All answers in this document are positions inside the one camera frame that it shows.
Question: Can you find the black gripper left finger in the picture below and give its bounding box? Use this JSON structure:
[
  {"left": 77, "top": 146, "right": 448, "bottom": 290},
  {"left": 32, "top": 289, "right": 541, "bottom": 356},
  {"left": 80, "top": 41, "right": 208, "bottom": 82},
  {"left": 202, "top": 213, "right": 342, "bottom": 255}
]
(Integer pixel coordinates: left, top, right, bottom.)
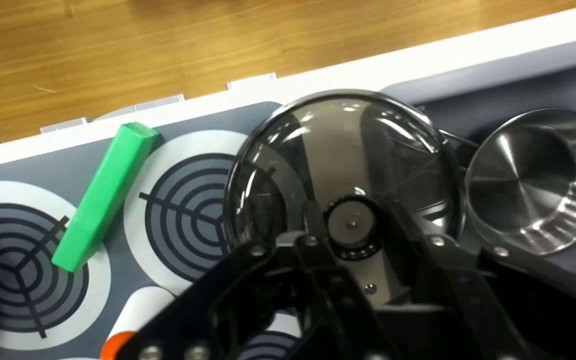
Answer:
[{"left": 115, "top": 233, "right": 384, "bottom": 360}]

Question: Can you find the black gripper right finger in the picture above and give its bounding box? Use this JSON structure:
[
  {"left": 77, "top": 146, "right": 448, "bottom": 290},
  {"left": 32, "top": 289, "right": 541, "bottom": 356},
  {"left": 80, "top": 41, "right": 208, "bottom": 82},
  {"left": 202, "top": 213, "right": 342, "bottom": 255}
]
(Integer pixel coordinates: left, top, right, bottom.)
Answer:
[{"left": 393, "top": 202, "right": 576, "bottom": 360}]

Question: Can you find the black translucent pot lid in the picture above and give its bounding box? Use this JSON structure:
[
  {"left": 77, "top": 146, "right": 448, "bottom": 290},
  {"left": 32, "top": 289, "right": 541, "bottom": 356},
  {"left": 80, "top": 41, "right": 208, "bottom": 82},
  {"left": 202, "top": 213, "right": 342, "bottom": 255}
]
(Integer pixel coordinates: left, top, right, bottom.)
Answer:
[{"left": 222, "top": 88, "right": 471, "bottom": 270}]

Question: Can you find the silver metal pot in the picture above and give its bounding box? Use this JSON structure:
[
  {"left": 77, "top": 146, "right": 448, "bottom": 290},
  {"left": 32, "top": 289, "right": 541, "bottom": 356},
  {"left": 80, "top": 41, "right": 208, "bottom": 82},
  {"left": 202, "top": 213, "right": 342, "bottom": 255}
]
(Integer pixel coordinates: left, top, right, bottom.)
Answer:
[{"left": 464, "top": 109, "right": 576, "bottom": 261}]

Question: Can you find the green rectangular block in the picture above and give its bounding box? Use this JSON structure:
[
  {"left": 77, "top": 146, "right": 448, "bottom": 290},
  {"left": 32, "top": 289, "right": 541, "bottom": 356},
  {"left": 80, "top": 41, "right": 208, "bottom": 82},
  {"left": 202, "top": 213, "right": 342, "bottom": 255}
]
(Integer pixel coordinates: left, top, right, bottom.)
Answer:
[{"left": 51, "top": 120, "right": 163, "bottom": 274}]

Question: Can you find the white grey toy kitchen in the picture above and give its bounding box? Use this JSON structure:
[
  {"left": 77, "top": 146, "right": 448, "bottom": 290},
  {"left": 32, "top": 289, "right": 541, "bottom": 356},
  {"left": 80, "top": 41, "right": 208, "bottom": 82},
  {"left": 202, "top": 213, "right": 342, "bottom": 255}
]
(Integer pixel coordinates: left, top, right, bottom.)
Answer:
[{"left": 0, "top": 2, "right": 576, "bottom": 360}]

